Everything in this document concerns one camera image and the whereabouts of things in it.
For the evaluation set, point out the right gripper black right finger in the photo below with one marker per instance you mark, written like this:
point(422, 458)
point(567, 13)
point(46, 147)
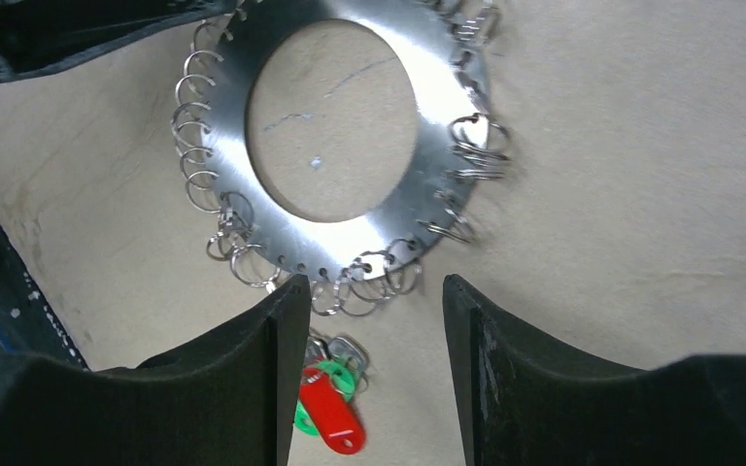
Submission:
point(525, 397)

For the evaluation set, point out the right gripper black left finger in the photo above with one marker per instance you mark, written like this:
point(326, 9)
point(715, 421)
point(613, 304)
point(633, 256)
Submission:
point(226, 397)

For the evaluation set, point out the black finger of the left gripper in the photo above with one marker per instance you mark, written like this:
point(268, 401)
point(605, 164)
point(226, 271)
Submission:
point(40, 38)

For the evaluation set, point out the silver disc with keyrings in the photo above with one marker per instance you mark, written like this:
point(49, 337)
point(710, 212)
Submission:
point(376, 256)

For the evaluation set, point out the keys with red green tags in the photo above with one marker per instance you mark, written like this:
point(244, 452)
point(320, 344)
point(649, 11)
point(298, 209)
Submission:
point(333, 369)

